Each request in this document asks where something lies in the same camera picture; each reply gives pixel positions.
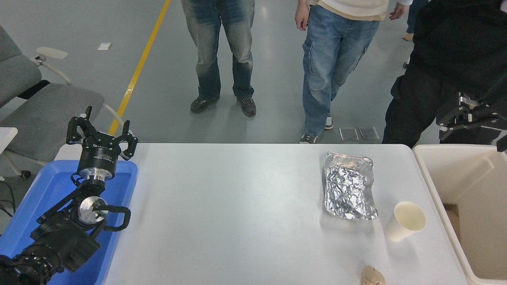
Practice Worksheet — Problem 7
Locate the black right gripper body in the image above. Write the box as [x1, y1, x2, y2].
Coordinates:
[473, 104, 507, 130]

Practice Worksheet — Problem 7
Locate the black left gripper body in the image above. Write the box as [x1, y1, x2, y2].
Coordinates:
[78, 133, 121, 171]

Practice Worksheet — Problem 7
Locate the cream paper cup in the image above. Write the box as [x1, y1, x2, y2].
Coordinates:
[385, 201, 427, 242]

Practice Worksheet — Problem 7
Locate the person's left hand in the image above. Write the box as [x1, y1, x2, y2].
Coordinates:
[389, 3, 408, 20]

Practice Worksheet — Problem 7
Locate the person's right hand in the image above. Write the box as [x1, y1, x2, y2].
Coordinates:
[295, 4, 309, 31]

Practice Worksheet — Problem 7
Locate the grey office chair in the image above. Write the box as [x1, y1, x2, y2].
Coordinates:
[0, 25, 125, 179]

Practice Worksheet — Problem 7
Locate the large pale plastic bin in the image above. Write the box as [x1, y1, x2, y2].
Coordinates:
[413, 144, 507, 285]

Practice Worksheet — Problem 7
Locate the person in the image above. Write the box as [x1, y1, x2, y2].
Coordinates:
[181, 0, 257, 118]
[381, 0, 507, 149]
[402, 0, 429, 42]
[295, 0, 412, 144]

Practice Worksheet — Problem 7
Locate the blue plastic tray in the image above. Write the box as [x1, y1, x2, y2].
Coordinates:
[0, 160, 138, 285]

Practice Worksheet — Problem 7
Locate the white desk corner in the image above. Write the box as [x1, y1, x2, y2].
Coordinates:
[0, 127, 18, 155]

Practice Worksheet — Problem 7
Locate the crumpled silver foil tray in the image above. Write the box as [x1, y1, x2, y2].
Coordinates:
[323, 151, 379, 220]

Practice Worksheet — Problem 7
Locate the crumpled tan paper ball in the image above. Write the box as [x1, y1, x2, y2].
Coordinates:
[361, 265, 386, 285]

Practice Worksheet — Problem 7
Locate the black floor cable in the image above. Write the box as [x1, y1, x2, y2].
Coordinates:
[0, 180, 16, 217]

